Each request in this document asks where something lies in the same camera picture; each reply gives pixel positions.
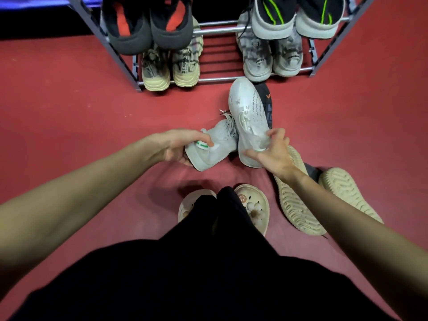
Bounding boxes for person's left hand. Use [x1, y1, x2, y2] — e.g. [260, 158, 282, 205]
[148, 129, 215, 166]

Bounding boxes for person's right hand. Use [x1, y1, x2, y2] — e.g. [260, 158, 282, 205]
[242, 128, 297, 180]

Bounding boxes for white sneaker with green tag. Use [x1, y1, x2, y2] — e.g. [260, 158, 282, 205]
[184, 110, 239, 172]

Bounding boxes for white sneaker with perforated sole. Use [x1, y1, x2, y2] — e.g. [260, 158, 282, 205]
[228, 77, 272, 169]

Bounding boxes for person's right forearm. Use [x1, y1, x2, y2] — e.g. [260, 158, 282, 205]
[282, 165, 428, 321]

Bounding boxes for person's left forearm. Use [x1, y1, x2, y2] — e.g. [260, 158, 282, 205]
[0, 135, 158, 299]

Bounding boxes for cream clog with flower charms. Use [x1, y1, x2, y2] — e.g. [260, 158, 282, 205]
[234, 184, 270, 237]

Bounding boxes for black shoe with orange mark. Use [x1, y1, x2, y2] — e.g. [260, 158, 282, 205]
[254, 82, 273, 129]

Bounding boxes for grey metal shoe rack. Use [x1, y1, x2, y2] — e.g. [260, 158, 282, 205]
[65, 0, 378, 93]

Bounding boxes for beige ridged sole shoe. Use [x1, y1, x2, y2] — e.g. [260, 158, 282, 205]
[274, 145, 327, 236]
[318, 167, 385, 224]

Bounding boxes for cream clog plain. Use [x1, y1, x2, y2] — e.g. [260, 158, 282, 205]
[177, 189, 217, 224]

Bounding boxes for beige chunky sneaker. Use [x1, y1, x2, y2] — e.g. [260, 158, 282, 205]
[141, 43, 171, 92]
[172, 16, 204, 88]

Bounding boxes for grey dial-lace sneaker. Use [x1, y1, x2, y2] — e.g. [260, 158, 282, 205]
[236, 10, 274, 83]
[272, 25, 304, 78]

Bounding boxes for black shoe with red lining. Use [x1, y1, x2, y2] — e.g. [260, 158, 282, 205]
[149, 0, 194, 51]
[101, 0, 153, 56]

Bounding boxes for person's black clothing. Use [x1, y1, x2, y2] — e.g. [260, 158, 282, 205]
[9, 186, 397, 321]

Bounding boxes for black shoe with green stripes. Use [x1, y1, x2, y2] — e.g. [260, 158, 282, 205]
[295, 0, 346, 40]
[251, 0, 297, 40]

